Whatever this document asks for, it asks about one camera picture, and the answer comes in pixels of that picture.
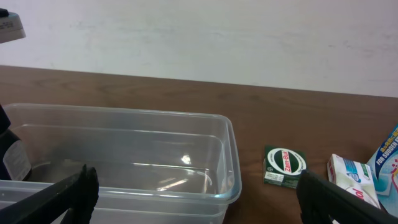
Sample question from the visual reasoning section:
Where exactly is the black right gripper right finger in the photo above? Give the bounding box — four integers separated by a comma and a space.
296, 170, 397, 224

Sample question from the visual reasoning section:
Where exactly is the white Panadol box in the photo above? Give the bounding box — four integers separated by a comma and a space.
326, 154, 381, 209

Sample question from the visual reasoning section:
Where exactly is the blue Kool Fever box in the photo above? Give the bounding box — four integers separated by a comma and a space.
367, 126, 397, 217

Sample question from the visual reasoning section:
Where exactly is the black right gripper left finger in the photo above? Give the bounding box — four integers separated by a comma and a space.
1, 165, 99, 224

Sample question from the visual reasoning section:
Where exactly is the black bottle white cap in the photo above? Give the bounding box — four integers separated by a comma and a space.
1, 106, 32, 181

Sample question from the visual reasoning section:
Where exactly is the clear plastic container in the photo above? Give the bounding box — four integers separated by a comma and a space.
1, 103, 242, 223

